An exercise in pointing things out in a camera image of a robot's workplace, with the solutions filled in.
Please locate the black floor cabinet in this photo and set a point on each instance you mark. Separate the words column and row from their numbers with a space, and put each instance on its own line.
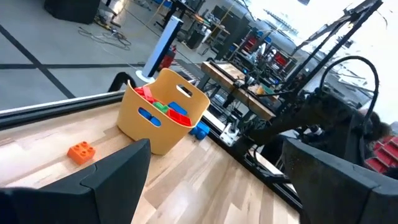
column 73, row 11

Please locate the wooden background workbench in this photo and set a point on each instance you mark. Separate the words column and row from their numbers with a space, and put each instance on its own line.
column 224, row 73

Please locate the red storage bin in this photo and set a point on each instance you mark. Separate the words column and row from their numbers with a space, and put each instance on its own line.
column 280, row 59

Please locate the black aluminium table frame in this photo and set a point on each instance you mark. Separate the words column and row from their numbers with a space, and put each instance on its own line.
column 46, row 113

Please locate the red large stud block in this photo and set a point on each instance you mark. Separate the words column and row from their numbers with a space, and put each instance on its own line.
column 180, row 118
column 144, row 93

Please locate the orange small stud block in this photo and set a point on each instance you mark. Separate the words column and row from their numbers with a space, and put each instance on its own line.
column 81, row 152

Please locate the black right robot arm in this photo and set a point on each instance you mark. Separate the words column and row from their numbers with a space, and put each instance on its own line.
column 280, row 126

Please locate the yellow plastic bin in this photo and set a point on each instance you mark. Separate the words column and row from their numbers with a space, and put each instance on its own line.
column 161, row 137

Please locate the red fire extinguisher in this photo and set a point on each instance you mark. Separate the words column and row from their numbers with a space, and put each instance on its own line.
column 168, row 59

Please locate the black background frame posts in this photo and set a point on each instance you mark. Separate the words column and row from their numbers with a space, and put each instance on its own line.
column 342, row 42

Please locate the red ridged plastic object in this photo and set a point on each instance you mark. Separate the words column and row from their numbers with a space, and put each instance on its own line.
column 384, row 152

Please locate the white tower fan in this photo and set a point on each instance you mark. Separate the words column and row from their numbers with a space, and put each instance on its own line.
column 161, row 46

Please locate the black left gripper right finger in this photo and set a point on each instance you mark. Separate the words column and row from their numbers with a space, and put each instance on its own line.
column 335, row 196

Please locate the blue long large block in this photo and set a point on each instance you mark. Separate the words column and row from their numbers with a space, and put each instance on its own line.
column 200, row 130

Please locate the green large stud block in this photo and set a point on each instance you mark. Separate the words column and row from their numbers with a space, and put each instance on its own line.
column 161, row 107

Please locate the blue large stud block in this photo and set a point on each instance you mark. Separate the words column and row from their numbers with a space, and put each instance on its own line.
column 177, row 108
column 145, row 113

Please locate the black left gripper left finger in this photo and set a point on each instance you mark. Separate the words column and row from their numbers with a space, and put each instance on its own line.
column 93, row 199

